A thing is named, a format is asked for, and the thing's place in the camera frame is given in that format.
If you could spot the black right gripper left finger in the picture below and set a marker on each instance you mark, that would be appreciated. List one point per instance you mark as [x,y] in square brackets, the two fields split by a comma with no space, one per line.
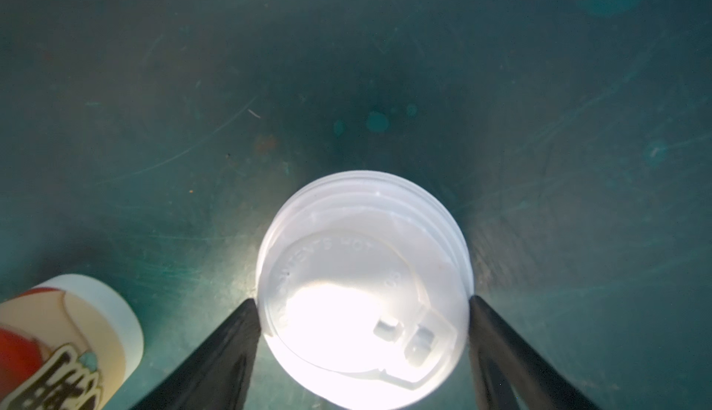
[218,374]

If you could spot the white lid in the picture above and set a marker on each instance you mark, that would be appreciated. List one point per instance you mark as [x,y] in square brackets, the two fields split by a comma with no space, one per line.
[363,285]

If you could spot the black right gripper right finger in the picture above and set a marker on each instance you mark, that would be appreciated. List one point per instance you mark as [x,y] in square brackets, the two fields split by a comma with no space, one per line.
[504,367]

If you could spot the red paper cup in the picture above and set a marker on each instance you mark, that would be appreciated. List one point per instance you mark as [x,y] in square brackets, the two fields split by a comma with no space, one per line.
[68,343]

